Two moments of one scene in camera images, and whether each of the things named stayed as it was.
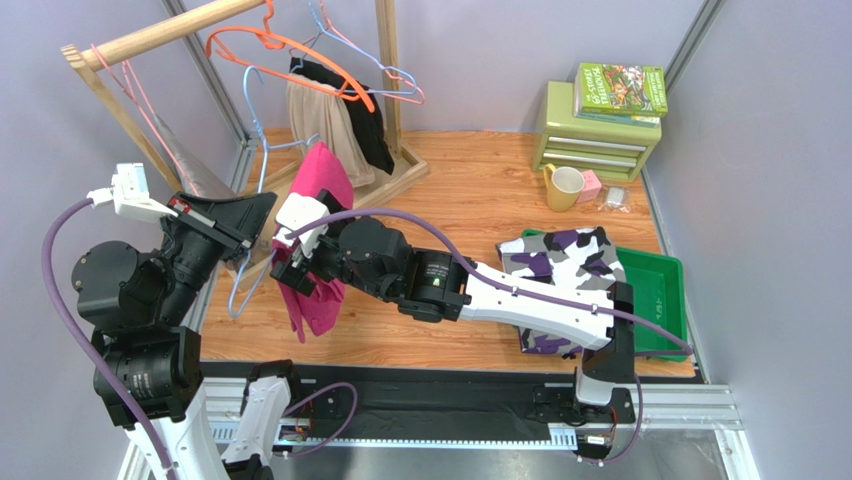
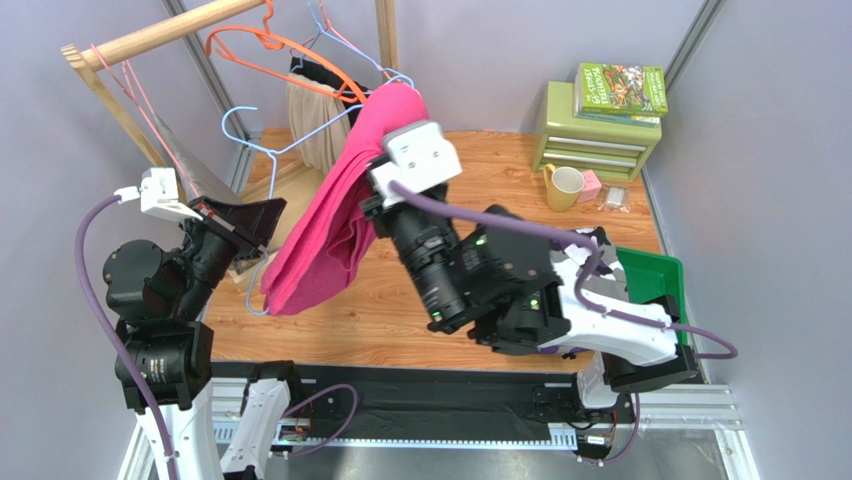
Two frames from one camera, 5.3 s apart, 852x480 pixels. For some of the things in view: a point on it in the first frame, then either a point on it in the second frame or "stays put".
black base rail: x=378 y=400 stays put
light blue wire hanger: x=267 y=147 -> x=272 y=159
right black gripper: x=296 y=267 -> x=381 y=207
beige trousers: x=321 y=115 stays put
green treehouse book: x=620 y=89 stays put
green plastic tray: x=659 y=291 stays put
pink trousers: x=315 y=166 -> x=331 y=245
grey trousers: x=195 y=175 stays put
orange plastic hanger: x=278 y=41 stays put
